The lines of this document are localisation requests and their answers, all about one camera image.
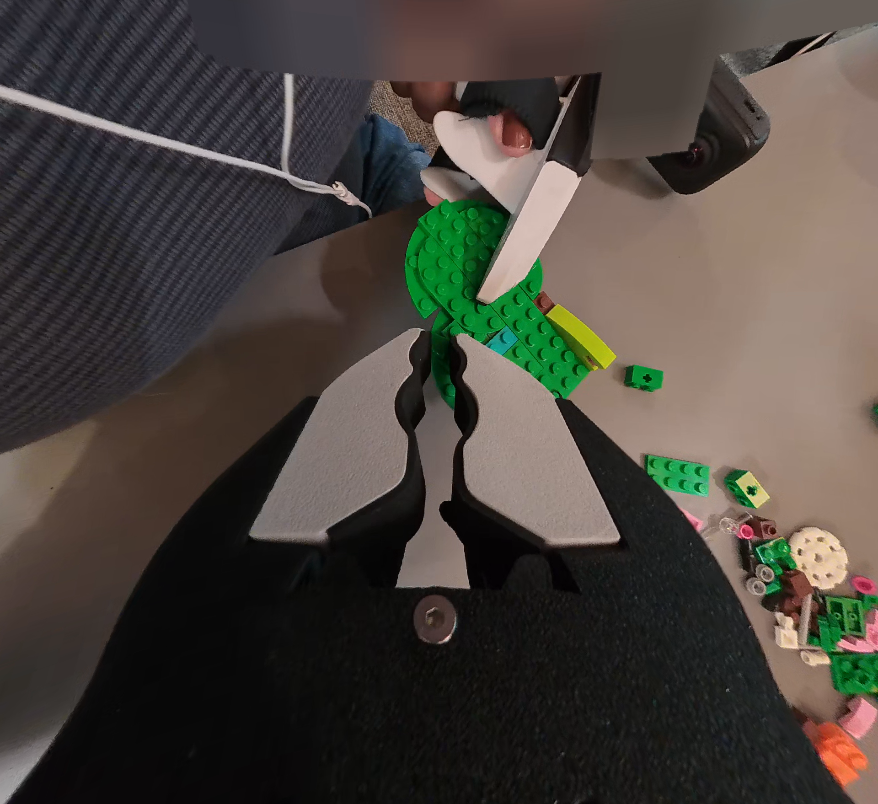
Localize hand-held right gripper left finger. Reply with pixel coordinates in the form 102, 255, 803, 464
250, 328, 429, 583

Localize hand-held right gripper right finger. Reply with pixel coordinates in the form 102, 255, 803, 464
442, 334, 621, 585

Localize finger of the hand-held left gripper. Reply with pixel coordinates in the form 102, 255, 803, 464
474, 75, 602, 306

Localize green lego plate assembly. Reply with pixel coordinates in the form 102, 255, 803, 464
405, 198, 620, 404

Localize cluster of green lego parts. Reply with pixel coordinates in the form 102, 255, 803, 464
645, 400, 878, 788

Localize person's left hand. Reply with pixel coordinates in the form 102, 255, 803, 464
389, 77, 566, 157

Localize person's blue jeans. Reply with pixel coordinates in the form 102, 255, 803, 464
360, 116, 434, 218

